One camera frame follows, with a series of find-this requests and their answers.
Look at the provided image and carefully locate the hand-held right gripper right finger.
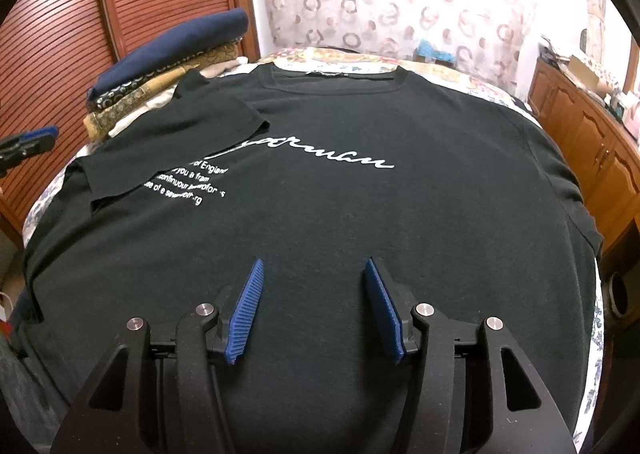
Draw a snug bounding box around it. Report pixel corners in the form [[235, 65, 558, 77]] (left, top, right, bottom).
[[363, 257, 577, 454]]

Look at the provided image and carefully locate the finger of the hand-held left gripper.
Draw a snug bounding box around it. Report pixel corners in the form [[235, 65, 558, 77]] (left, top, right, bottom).
[[0, 125, 59, 170]]

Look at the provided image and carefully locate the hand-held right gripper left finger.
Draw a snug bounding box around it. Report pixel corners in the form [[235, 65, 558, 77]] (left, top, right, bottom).
[[50, 258, 265, 454]]

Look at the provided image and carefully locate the black printed t-shirt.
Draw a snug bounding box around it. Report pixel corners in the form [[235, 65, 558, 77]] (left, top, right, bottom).
[[20, 65, 603, 454]]

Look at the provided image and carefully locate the dark dotted folded cloth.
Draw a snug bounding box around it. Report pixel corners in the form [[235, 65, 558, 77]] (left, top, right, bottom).
[[87, 48, 241, 111]]

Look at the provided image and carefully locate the cream cloth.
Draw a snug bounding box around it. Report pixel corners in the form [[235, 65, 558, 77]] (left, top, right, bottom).
[[107, 56, 251, 137]]

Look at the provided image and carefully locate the dark grey cloth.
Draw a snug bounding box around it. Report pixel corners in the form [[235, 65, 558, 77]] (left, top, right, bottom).
[[0, 329, 68, 454]]

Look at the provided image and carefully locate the round black object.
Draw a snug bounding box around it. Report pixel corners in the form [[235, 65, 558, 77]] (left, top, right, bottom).
[[607, 271, 630, 317]]

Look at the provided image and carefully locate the floral quilt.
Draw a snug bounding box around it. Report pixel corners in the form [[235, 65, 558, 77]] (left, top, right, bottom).
[[22, 46, 608, 454]]

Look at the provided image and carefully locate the wooden cabinet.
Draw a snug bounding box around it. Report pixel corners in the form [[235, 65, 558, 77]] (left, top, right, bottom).
[[527, 56, 640, 275]]

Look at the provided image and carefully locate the blue fabric item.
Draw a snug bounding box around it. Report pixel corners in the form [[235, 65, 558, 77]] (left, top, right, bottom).
[[417, 40, 457, 66]]

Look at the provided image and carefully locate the cardboard box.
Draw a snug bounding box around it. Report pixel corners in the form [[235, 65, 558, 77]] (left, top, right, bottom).
[[570, 50, 608, 90]]

